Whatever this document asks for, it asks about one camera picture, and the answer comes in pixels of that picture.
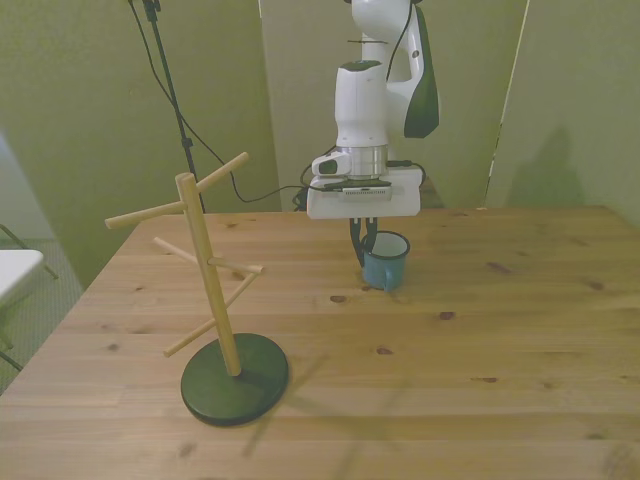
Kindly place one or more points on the wooden mug tree black base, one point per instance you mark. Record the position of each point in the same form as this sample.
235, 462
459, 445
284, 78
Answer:
237, 387

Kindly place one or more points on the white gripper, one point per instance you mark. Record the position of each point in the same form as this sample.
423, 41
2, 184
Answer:
360, 207

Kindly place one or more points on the black camera stand pole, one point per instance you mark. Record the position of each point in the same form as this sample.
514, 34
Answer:
190, 160

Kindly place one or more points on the white folding chair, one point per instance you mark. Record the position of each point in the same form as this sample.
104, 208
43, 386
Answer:
15, 270

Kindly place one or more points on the blue enamel mug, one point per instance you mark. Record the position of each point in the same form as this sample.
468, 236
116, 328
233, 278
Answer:
392, 270

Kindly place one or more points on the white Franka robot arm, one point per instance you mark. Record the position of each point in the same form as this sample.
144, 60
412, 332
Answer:
360, 105

